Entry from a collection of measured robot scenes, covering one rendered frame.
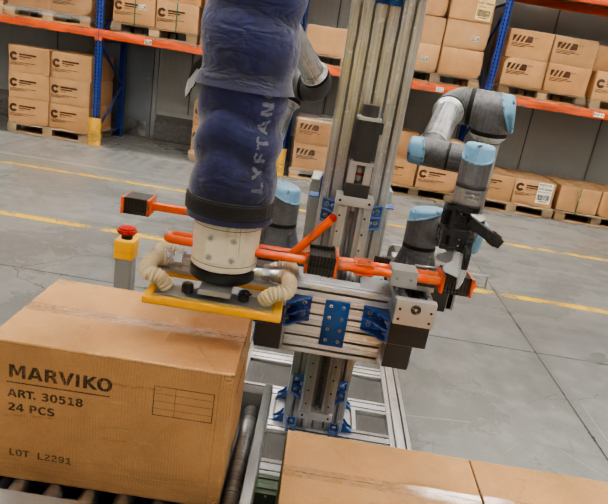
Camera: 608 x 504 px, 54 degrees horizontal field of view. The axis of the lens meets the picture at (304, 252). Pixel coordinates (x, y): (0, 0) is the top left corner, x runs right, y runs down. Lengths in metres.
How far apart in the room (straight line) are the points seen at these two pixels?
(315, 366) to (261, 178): 1.12
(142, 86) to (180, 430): 9.05
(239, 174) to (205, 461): 0.73
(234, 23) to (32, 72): 8.37
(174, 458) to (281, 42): 1.04
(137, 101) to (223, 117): 9.03
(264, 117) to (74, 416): 0.87
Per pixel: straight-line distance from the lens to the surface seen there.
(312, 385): 2.41
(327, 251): 1.56
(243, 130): 1.38
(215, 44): 1.38
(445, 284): 1.57
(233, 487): 1.77
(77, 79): 9.38
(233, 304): 1.46
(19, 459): 1.77
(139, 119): 10.42
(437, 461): 2.06
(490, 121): 1.95
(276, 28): 1.37
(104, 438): 1.65
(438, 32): 8.73
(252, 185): 1.41
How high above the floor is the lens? 1.70
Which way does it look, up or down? 18 degrees down
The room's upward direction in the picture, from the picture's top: 9 degrees clockwise
